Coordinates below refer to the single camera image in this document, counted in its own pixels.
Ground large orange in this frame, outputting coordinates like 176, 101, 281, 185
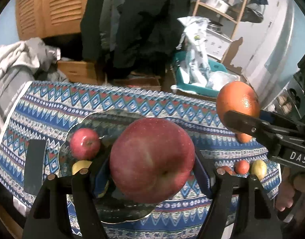
216, 81, 260, 133

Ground large red apple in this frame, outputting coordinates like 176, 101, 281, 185
110, 118, 195, 203

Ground right hand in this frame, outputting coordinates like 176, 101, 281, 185
276, 167, 305, 222

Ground yellow lemon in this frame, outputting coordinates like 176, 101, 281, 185
251, 159, 267, 180

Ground orange behind apple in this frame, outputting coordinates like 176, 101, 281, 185
234, 160, 250, 175

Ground yellow fruit on plate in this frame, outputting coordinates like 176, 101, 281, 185
72, 160, 92, 175

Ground dark glass fruit plate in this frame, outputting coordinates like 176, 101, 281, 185
58, 110, 156, 224

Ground black phone on table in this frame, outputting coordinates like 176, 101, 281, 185
24, 139, 46, 196

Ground patterned blue tablecloth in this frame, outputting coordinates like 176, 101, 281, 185
0, 81, 281, 238

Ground small red apple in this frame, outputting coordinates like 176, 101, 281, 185
70, 128, 101, 160

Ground white printed plastic bag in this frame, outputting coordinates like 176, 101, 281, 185
176, 16, 240, 81

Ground teal cardboard box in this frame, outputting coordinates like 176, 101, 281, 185
172, 51, 236, 98

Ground brown cardboard box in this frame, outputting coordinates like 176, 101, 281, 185
57, 61, 105, 85

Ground wooden shelf rack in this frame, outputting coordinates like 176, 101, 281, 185
192, 0, 247, 62

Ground grey crumpled clothes pile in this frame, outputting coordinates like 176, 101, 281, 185
0, 38, 69, 135

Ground dark hanging clothes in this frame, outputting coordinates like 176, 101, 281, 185
80, 0, 190, 80

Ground wooden louvered cabinet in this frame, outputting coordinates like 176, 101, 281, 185
15, 0, 87, 40

